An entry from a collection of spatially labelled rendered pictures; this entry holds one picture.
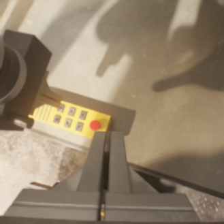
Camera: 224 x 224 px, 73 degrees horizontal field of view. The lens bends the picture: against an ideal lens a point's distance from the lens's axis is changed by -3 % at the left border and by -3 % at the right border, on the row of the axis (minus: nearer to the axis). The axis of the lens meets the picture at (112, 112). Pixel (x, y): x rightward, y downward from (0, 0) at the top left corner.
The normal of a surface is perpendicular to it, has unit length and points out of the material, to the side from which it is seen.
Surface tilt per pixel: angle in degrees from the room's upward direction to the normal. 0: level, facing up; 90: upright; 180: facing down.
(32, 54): 90
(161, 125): 0
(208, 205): 0
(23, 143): 0
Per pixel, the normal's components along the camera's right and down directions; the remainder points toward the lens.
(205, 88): -0.12, -0.14
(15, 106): 0.95, 0.29
